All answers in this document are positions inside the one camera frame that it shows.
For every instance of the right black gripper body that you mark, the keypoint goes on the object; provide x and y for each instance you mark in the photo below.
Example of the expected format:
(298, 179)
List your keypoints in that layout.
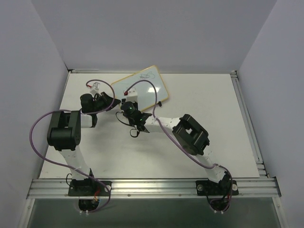
(132, 104)

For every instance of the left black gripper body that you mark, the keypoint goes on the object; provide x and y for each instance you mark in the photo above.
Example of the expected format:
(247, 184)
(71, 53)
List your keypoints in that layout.
(104, 99)

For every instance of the yellow framed whiteboard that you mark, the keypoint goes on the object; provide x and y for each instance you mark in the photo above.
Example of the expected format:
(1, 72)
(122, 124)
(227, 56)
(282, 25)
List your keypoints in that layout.
(147, 83)

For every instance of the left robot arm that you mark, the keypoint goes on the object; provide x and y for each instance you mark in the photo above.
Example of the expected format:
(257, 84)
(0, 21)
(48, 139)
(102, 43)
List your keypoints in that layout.
(64, 132)

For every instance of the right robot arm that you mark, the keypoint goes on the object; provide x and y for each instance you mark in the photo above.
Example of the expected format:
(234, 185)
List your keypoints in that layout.
(185, 132)

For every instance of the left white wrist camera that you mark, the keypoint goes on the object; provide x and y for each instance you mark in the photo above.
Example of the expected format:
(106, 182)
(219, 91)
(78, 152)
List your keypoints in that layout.
(95, 88)

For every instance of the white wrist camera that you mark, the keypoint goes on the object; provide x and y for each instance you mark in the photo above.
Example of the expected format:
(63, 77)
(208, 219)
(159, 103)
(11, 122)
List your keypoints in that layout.
(130, 96)
(95, 88)

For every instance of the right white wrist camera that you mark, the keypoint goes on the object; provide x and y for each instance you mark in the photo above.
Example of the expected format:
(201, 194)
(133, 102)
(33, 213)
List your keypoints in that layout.
(130, 96)

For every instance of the aluminium back rail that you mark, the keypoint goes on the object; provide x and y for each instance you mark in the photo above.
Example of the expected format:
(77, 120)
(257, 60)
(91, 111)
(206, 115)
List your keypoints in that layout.
(88, 71)

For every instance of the aluminium rail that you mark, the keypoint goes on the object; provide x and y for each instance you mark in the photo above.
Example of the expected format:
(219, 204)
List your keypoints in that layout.
(155, 189)
(88, 71)
(249, 127)

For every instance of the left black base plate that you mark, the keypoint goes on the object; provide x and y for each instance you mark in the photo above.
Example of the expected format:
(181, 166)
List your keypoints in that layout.
(85, 188)

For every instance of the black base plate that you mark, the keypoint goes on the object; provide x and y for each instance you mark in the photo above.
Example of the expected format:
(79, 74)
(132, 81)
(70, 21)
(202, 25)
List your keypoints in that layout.
(85, 188)
(223, 188)

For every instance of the aluminium front rail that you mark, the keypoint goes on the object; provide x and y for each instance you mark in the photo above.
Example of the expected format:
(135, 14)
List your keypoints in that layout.
(155, 189)

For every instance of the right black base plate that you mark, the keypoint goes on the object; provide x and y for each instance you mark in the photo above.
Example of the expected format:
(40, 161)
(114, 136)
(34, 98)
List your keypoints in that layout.
(223, 188)

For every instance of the aluminium right side rail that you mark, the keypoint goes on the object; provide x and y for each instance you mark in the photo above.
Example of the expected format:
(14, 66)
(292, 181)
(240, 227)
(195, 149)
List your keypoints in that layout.
(249, 127)

